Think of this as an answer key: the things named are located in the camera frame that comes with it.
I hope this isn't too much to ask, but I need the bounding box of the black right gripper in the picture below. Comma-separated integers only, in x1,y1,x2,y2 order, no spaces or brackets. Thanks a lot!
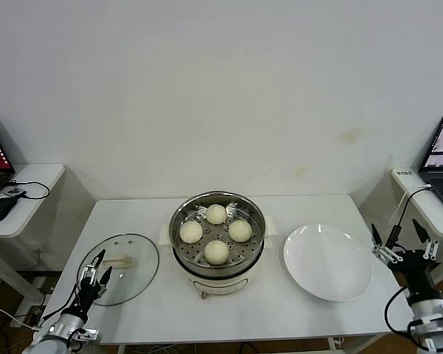
371,218,442,298

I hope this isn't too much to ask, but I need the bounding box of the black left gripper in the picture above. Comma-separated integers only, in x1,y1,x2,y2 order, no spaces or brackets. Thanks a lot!
73,249,112,318

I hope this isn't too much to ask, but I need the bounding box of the round glass pot lid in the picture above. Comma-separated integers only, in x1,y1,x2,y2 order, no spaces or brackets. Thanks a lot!
76,232,159,307

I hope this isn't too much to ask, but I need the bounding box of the white steamed baozi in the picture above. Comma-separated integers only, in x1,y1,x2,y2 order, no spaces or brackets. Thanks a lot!
204,239,230,266
228,220,253,243
206,204,228,225
179,221,204,244

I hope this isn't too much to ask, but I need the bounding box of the stainless steel steamer basket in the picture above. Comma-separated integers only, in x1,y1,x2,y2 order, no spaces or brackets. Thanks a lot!
168,190,266,276

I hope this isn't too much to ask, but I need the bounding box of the white round plate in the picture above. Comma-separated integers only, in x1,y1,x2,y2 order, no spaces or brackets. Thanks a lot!
283,223,374,303

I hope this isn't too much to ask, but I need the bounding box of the small QR code tag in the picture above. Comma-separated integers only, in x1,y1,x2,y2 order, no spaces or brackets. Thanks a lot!
1,186,27,200

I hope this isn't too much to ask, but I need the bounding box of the cream electric cooker pot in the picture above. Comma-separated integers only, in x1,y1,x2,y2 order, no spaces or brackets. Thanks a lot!
158,215,278,299

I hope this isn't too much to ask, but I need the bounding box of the white flat cable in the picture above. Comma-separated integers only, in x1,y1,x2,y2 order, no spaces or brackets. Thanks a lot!
389,183,431,224

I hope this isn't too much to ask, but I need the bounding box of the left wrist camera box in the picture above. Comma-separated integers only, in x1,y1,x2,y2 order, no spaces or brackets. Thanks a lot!
72,327,100,344

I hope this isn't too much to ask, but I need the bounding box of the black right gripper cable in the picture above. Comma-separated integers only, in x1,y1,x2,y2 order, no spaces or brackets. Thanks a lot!
385,286,414,336

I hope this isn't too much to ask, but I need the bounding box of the white floor cable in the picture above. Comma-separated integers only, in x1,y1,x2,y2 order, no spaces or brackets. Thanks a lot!
0,299,41,331

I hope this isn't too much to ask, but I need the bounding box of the black laptop cable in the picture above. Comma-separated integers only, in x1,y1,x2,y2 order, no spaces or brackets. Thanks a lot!
5,179,52,202

